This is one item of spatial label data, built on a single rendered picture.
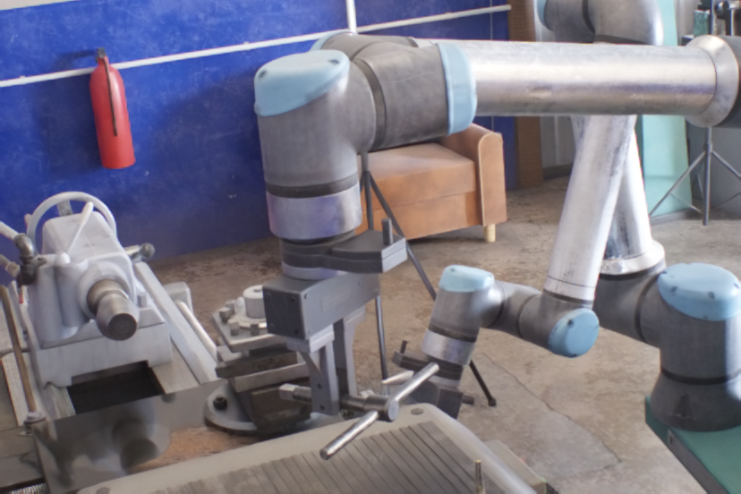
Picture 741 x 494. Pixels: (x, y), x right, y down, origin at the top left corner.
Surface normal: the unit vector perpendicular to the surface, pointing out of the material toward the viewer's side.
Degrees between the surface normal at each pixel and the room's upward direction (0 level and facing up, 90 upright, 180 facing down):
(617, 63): 59
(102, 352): 90
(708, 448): 0
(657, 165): 90
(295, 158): 90
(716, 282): 5
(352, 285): 90
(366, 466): 0
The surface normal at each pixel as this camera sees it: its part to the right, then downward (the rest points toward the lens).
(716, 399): 0.07, -0.05
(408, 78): 0.30, -0.38
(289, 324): -0.57, 0.29
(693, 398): -0.42, -0.03
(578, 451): -0.09, -0.95
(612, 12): -0.64, -0.19
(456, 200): 0.35, 0.25
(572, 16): -0.78, 0.48
